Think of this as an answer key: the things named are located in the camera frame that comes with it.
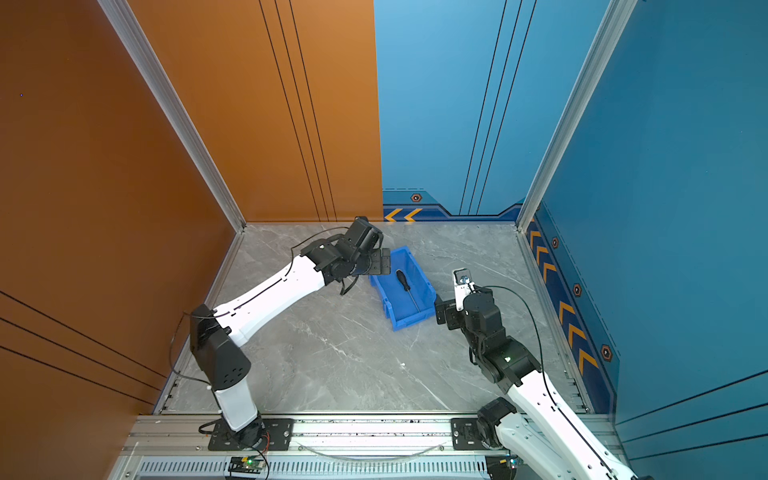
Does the black handled screwdriver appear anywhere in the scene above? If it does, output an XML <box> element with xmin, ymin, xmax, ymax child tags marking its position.
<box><xmin>396</xmin><ymin>269</ymin><xmax>421</xmax><ymax>311</ymax></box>

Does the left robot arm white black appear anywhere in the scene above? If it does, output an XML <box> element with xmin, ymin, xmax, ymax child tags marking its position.
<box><xmin>187</xmin><ymin>216</ymin><xmax>391</xmax><ymax>438</ymax></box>

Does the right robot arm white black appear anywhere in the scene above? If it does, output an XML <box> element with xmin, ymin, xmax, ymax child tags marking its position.
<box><xmin>435</xmin><ymin>283</ymin><xmax>639</xmax><ymax>479</ymax></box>

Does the blue plastic bin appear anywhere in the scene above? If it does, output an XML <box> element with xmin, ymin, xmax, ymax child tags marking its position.
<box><xmin>369</xmin><ymin>246</ymin><xmax>437</xmax><ymax>331</ymax></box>

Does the right green circuit board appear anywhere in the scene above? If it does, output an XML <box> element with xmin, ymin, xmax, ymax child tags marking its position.
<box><xmin>485</xmin><ymin>456</ymin><xmax>519</xmax><ymax>480</ymax></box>

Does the green circuit board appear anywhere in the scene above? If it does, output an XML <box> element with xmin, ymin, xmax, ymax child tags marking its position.
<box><xmin>485</xmin><ymin>456</ymin><xmax>519</xmax><ymax>480</ymax></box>
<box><xmin>227</xmin><ymin>456</ymin><xmax>270</xmax><ymax>479</ymax></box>

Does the left green circuit board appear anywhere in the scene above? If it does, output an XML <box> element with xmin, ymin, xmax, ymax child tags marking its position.
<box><xmin>227</xmin><ymin>456</ymin><xmax>270</xmax><ymax>479</ymax></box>

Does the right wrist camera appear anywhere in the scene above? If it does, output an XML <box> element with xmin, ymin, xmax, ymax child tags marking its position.
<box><xmin>452</xmin><ymin>268</ymin><xmax>475</xmax><ymax>311</ymax></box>

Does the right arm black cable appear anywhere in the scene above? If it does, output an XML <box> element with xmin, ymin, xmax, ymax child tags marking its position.
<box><xmin>479</xmin><ymin>284</ymin><xmax>619</xmax><ymax>480</ymax></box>

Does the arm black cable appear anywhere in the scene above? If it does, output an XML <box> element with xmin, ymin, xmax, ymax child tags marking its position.
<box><xmin>167</xmin><ymin>226</ymin><xmax>349</xmax><ymax>386</ymax></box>
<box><xmin>479</xmin><ymin>284</ymin><xmax>619</xmax><ymax>480</ymax></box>

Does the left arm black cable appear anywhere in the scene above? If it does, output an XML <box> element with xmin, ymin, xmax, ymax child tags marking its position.
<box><xmin>167</xmin><ymin>226</ymin><xmax>349</xmax><ymax>386</ymax></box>

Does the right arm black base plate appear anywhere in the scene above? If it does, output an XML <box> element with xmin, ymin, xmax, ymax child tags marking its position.
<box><xmin>450</xmin><ymin>417</ymin><xmax>501</xmax><ymax>451</ymax></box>

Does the white cable on rail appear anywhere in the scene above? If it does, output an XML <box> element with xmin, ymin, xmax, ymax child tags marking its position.
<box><xmin>296</xmin><ymin>442</ymin><xmax>448</xmax><ymax>463</ymax></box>

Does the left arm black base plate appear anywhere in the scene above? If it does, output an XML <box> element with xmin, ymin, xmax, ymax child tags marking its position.
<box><xmin>199</xmin><ymin>418</ymin><xmax>294</xmax><ymax>453</ymax></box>

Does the aluminium front rail frame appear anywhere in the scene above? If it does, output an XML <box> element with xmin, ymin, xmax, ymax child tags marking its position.
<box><xmin>107</xmin><ymin>410</ymin><xmax>628</xmax><ymax>480</ymax></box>

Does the right aluminium corner post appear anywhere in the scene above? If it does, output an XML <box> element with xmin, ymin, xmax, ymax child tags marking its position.
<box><xmin>516</xmin><ymin>0</ymin><xmax>637</xmax><ymax>233</ymax></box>

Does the aluminium corner post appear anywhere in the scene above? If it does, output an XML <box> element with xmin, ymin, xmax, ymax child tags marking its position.
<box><xmin>516</xmin><ymin>0</ymin><xmax>637</xmax><ymax>233</ymax></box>
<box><xmin>98</xmin><ymin>0</ymin><xmax>247</xmax><ymax>234</ymax></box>

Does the left aluminium corner post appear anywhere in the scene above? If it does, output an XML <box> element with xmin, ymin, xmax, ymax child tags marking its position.
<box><xmin>98</xmin><ymin>0</ymin><xmax>247</xmax><ymax>234</ymax></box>

